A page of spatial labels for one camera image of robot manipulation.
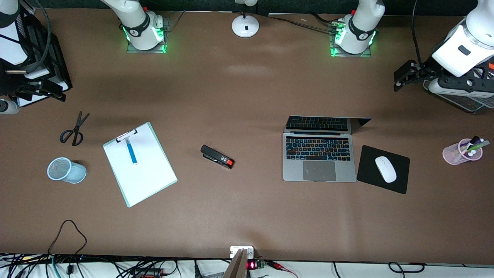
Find blue marker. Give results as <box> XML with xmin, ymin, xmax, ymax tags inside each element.
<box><xmin>125</xmin><ymin>138</ymin><xmax>138</xmax><ymax>166</ymax></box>

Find silver laptop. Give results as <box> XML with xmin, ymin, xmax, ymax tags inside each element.
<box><xmin>283</xmin><ymin>115</ymin><xmax>372</xmax><ymax>183</ymax></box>

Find black mesh desk organizer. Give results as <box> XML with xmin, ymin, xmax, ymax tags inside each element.
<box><xmin>15</xmin><ymin>10</ymin><xmax>73</xmax><ymax>107</ymax></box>

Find black scissors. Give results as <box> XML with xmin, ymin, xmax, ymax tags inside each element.
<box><xmin>59</xmin><ymin>111</ymin><xmax>90</xmax><ymax>146</ymax></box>

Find pink mesh pen cup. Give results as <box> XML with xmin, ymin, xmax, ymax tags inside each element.
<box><xmin>442</xmin><ymin>138</ymin><xmax>484</xmax><ymax>166</ymax></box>

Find light blue mesh cup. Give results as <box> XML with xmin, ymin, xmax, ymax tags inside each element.
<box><xmin>47</xmin><ymin>157</ymin><xmax>87</xmax><ymax>184</ymax></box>

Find white computer mouse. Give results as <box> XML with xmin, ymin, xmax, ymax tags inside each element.
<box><xmin>375</xmin><ymin>156</ymin><xmax>398</xmax><ymax>183</ymax></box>

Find black mouse pad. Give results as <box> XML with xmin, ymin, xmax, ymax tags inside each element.
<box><xmin>356</xmin><ymin>145</ymin><xmax>410</xmax><ymax>195</ymax></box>

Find white paper sheet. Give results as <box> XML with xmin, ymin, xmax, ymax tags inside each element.
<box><xmin>104</xmin><ymin>124</ymin><xmax>176</xmax><ymax>205</ymax></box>

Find mint green clipboard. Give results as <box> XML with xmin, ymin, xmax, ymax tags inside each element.
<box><xmin>103</xmin><ymin>122</ymin><xmax>178</xmax><ymax>208</ymax></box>

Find black stapler with red tip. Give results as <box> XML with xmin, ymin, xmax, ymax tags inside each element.
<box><xmin>200</xmin><ymin>145</ymin><xmax>235</xmax><ymax>169</ymax></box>

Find small white box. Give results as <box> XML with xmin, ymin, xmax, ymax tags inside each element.
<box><xmin>230</xmin><ymin>246</ymin><xmax>254</xmax><ymax>259</ymax></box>

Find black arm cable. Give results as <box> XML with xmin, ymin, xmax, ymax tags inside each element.
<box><xmin>22</xmin><ymin>0</ymin><xmax>53</xmax><ymax>75</ymax></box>
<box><xmin>411</xmin><ymin>0</ymin><xmax>428</xmax><ymax>73</ymax></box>

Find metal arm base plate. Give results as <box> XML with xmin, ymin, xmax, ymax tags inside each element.
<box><xmin>329</xmin><ymin>17</ymin><xmax>373</xmax><ymax>58</ymax></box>
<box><xmin>127</xmin><ymin>14</ymin><xmax>171</xmax><ymax>54</ymax></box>

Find black table cable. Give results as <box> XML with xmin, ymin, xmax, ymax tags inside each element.
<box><xmin>268</xmin><ymin>13</ymin><xmax>341</xmax><ymax>32</ymax></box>

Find black looped cable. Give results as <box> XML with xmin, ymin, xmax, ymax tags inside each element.
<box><xmin>47</xmin><ymin>219</ymin><xmax>88</xmax><ymax>257</ymax></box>

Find tangled cable bundle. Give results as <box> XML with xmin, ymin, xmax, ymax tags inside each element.
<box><xmin>0</xmin><ymin>253</ymin><xmax>182</xmax><ymax>278</ymax></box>

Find black cable loop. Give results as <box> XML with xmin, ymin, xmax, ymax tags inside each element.
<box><xmin>388</xmin><ymin>262</ymin><xmax>426</xmax><ymax>275</ymax></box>

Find red wire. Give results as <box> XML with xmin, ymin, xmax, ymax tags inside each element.
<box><xmin>266</xmin><ymin>261</ymin><xmax>299</xmax><ymax>278</ymax></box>

